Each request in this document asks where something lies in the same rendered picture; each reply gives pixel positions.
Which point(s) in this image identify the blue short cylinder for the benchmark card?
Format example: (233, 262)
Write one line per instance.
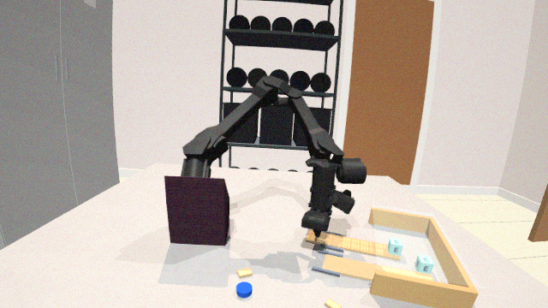
(244, 289)

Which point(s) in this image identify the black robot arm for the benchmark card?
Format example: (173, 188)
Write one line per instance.
(211, 143)

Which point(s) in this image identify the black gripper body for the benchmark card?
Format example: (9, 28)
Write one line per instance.
(318, 218)

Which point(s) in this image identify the orange grid-patterned strip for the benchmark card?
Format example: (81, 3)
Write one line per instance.
(346, 243)

